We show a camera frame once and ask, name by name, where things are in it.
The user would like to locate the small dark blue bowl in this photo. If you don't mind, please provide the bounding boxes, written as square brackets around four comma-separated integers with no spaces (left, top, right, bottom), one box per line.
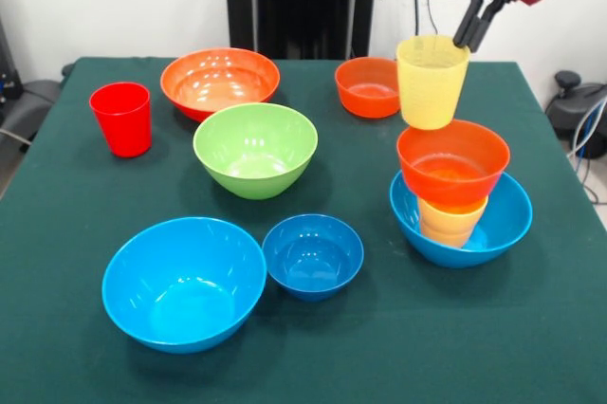
[261,213,366,303]

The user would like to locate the small plain orange bowl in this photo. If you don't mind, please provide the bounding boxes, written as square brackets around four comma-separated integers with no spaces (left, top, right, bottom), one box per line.
[334,56,403,119]

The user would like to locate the stack of yellow cups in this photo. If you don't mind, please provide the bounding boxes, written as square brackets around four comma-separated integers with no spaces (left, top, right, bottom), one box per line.
[416,194,489,249]

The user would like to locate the green bowl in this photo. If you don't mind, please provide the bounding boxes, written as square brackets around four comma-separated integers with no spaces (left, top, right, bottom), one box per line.
[192,101,320,201]

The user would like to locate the orange bowl with ringed bottom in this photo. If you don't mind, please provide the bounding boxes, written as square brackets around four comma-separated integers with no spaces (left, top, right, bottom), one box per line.
[395,118,512,206]

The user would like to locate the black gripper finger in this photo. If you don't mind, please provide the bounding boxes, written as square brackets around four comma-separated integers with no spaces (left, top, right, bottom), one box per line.
[452,0,488,48]
[467,0,513,53]

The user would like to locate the dark green tablecloth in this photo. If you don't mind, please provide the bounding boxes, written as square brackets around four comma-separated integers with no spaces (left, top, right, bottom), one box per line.
[0,56,607,404]

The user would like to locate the large orange bowl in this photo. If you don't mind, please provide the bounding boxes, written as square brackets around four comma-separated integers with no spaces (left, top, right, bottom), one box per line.
[159,46,282,123]

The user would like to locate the translucent yellow cup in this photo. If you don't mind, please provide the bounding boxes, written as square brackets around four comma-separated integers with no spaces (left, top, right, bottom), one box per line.
[395,33,471,131]

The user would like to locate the white and blue cables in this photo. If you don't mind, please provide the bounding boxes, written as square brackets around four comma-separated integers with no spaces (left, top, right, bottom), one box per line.
[566,95,607,206]

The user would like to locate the red cup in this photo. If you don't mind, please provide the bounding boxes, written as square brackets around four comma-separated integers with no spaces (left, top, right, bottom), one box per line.
[88,82,154,158]

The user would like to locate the large blue bowl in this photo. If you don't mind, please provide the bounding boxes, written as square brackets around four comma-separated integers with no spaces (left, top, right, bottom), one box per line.
[101,216,267,355]
[389,169,534,269]

